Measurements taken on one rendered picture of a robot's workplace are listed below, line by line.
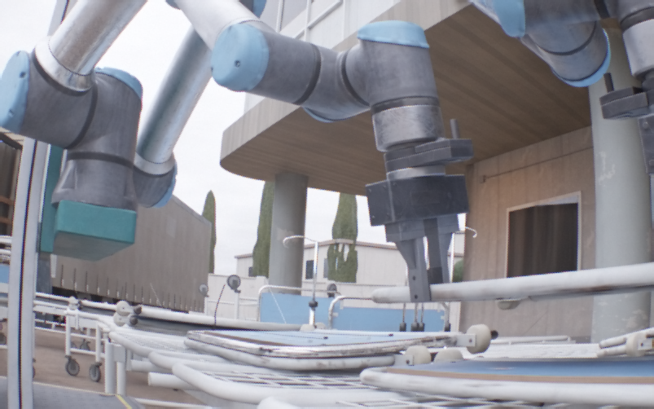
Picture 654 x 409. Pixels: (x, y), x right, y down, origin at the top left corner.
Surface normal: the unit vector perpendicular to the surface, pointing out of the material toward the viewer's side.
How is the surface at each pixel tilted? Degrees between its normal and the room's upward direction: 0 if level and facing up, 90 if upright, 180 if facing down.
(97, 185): 70
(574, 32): 151
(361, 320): 90
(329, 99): 144
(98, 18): 134
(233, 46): 93
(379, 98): 103
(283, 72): 120
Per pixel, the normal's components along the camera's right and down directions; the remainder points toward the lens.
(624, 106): -0.84, 0.07
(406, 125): -0.24, -0.04
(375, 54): -0.69, 0.04
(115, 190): 0.68, -0.43
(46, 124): 0.44, 0.75
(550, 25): -0.04, 0.97
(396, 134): -0.47, 0.00
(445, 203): 0.52, -0.13
